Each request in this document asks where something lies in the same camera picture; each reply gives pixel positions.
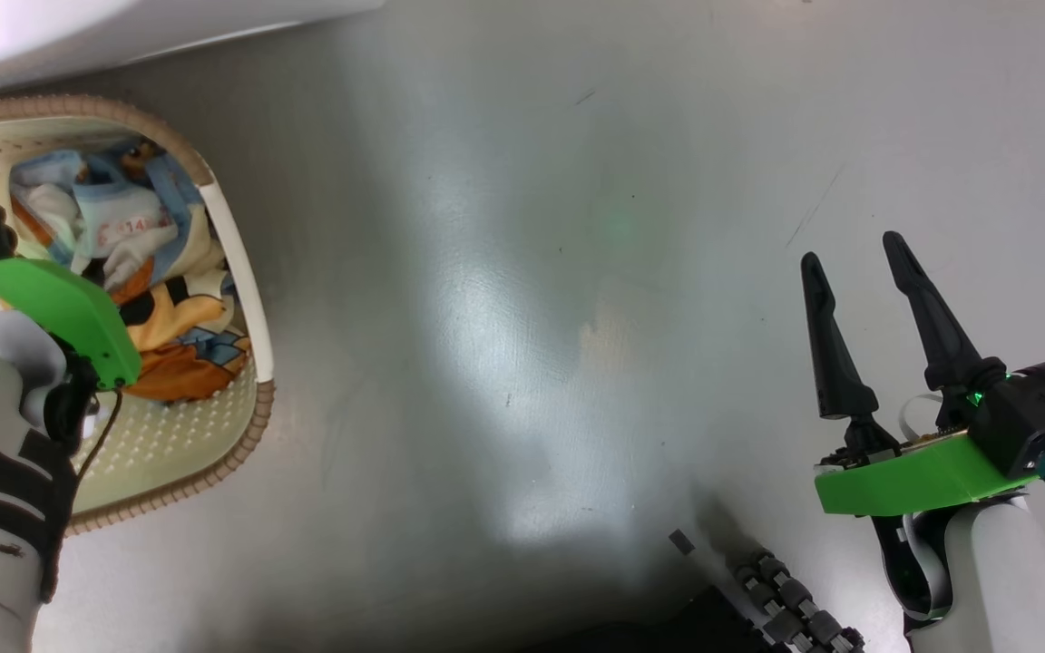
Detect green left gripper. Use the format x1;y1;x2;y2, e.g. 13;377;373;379
0;258;142;392

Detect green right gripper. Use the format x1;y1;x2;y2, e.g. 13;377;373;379
801;230;1042;519

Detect blue patterned clothes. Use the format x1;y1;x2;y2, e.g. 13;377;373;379
8;136;253;403

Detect white front-load washing machine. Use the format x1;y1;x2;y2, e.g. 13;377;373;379
0;0;386;101

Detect cream perforated laundry basket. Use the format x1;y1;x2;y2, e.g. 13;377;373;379
0;94;275;536

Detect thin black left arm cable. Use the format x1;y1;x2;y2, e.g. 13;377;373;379
73;388;124;483

